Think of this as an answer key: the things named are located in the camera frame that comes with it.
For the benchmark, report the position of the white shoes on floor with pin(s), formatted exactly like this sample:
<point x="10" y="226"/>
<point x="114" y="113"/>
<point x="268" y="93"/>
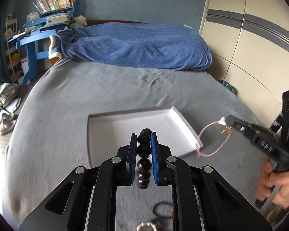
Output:
<point x="9" y="103"/>

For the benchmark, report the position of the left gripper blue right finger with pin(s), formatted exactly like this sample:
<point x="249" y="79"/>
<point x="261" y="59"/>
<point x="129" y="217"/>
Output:
<point x="202" y="198"/>

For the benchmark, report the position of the stack of papers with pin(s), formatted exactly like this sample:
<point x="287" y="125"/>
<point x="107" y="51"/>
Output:
<point x="63" y="18"/>

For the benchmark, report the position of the person's right hand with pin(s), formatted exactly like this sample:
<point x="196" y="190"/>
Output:
<point x="267" y="179"/>

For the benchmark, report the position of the white plush toy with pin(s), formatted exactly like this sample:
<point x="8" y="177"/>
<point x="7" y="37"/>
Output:
<point x="78" y="22"/>

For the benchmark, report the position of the grey bed sheet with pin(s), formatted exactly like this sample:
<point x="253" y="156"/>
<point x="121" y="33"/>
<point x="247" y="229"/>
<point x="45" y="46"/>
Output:
<point x="50" y="136"/>

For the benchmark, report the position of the beige wardrobe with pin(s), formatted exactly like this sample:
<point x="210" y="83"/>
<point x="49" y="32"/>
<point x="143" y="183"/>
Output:
<point x="249" y="41"/>

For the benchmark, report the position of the white shelf rack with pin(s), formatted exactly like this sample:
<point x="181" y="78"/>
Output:
<point x="13" y="55"/>

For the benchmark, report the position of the blue desk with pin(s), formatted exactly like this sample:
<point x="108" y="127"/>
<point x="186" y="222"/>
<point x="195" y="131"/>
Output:
<point x="40" y="33"/>

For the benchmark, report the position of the grey shallow cardboard tray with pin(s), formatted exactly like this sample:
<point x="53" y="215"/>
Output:
<point x="107" y="132"/>

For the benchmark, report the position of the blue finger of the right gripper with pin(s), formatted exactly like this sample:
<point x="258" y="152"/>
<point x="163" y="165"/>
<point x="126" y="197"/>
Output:
<point x="232" y="123"/>

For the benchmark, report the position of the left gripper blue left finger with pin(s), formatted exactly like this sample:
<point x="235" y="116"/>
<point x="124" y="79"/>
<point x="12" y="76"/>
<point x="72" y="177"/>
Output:
<point x="86" y="198"/>

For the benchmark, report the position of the blue blanket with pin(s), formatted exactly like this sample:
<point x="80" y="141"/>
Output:
<point x="140" y="45"/>

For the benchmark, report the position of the row of books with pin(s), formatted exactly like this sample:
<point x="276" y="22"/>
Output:
<point x="46" y="6"/>

